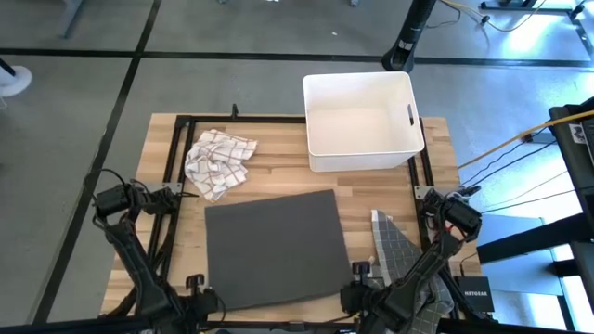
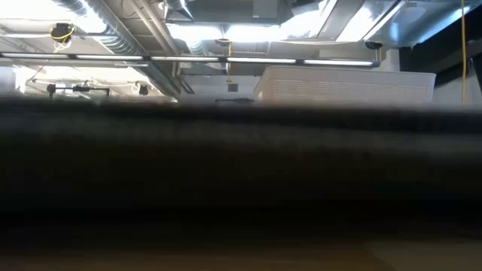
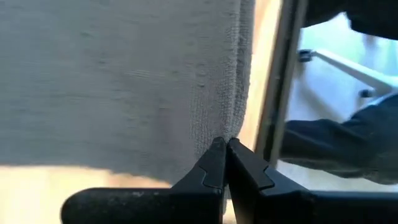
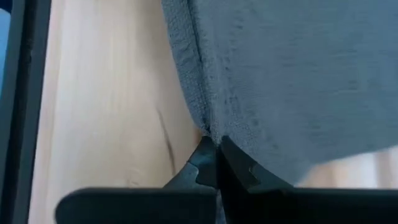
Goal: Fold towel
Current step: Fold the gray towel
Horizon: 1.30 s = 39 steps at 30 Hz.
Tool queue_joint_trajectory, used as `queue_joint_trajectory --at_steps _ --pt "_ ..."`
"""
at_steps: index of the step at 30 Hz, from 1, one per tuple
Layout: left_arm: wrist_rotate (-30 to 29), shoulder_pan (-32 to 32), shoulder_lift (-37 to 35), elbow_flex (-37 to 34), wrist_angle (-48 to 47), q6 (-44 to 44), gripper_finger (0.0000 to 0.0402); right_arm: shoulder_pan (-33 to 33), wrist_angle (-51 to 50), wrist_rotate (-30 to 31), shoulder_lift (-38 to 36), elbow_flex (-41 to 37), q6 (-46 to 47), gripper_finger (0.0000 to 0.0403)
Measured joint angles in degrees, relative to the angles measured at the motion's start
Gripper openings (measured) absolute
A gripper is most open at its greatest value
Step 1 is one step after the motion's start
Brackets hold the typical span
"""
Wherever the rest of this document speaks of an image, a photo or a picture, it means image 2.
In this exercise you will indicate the white perforated laundry basket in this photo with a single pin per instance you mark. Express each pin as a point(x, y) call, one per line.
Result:
point(339, 86)

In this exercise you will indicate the corrugated silver air duct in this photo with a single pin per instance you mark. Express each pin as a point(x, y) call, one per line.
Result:
point(120, 41)

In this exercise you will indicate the long ceiling light bar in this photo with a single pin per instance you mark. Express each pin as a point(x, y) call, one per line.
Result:
point(260, 60)

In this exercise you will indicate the grey ceiling air unit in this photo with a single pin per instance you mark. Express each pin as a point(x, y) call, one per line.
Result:
point(233, 9)

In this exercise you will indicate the shiny metal ceiling duct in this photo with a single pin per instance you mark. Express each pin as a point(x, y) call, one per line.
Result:
point(414, 19)

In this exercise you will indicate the square wall vent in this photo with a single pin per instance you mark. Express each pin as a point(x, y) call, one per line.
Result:
point(232, 87)

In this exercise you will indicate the dome security camera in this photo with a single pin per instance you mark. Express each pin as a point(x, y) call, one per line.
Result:
point(373, 45)

